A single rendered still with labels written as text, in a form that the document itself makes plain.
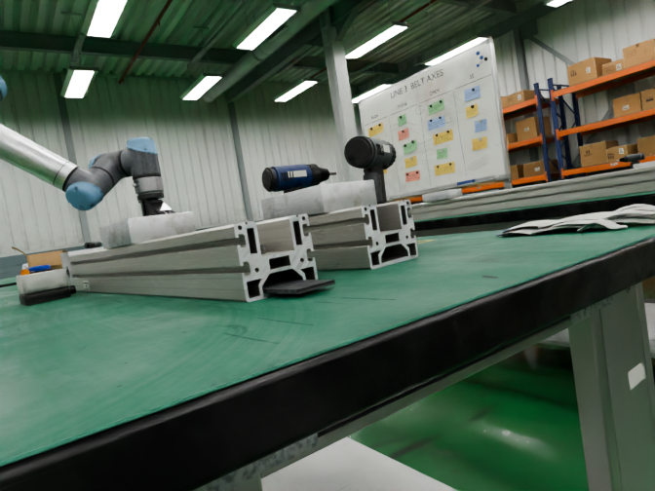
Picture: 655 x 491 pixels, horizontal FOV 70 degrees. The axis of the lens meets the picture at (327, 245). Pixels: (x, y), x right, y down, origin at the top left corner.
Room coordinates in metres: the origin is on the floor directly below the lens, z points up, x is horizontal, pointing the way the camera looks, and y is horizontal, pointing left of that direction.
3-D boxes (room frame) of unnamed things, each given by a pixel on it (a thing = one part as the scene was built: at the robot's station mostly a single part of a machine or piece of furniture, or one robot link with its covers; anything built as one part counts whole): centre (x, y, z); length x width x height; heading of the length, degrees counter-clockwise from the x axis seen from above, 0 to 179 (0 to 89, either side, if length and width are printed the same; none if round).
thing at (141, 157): (1.32, 0.47, 1.10); 0.09 x 0.08 x 0.11; 76
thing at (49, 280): (0.97, 0.58, 0.81); 0.10 x 0.08 x 0.06; 130
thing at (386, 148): (0.96, -0.13, 0.89); 0.20 x 0.08 x 0.22; 152
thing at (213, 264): (0.84, 0.31, 0.82); 0.80 x 0.10 x 0.09; 40
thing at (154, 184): (1.31, 0.47, 1.02); 0.08 x 0.08 x 0.05
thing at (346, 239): (0.96, 0.17, 0.82); 0.80 x 0.10 x 0.09; 40
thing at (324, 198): (0.77, 0.01, 0.87); 0.16 x 0.11 x 0.07; 40
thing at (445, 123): (4.04, -0.97, 0.97); 1.50 x 0.50 x 1.95; 34
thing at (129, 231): (0.84, 0.31, 0.87); 0.16 x 0.11 x 0.07; 40
